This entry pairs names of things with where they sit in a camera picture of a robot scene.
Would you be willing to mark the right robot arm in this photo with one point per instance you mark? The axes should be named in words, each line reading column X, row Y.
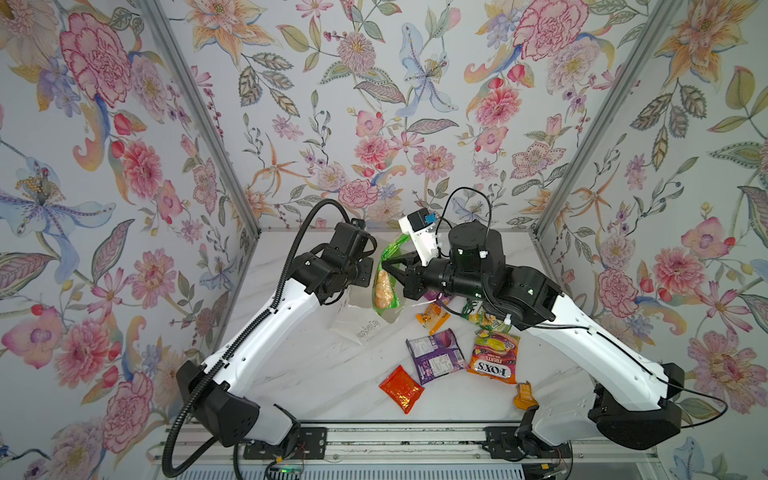
column 614, row 393

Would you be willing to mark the green Fox's candy bag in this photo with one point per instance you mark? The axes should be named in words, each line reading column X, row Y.
column 475, row 313

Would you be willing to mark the small orange snack packet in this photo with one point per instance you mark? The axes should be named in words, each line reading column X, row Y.
column 433, row 318

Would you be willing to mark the green chips bag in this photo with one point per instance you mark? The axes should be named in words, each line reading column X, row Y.
column 384, row 297

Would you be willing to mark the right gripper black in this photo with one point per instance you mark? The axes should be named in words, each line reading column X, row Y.
column 412, row 280

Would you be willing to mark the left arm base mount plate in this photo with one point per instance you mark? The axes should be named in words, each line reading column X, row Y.
column 303, row 443

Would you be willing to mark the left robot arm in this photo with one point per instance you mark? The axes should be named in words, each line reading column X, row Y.
column 223, row 407

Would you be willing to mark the small orange candy wrapper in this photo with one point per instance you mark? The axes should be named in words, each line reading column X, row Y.
column 524, row 398

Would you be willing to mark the magenta purple snack bag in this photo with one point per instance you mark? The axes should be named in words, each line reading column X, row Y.
column 435, row 296

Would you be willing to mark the white paper bag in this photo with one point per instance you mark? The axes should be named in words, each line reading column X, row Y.
column 356, row 320

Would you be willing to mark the purple white snack packet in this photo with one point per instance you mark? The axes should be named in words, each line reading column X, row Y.
column 436, row 356

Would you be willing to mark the red snack packet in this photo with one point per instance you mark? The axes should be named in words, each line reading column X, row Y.
column 402, row 389

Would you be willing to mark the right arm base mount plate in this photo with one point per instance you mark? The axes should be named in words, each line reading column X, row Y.
column 511, row 444

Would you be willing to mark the aluminium front rail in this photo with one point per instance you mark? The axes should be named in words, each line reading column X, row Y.
column 428, row 442

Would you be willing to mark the orange Fox's candy bag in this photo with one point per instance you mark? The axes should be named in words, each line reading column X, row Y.
column 494, row 355

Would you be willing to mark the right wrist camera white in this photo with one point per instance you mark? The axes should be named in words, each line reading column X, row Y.
column 421, row 227

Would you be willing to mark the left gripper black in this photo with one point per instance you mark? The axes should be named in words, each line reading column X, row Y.
column 367, row 264

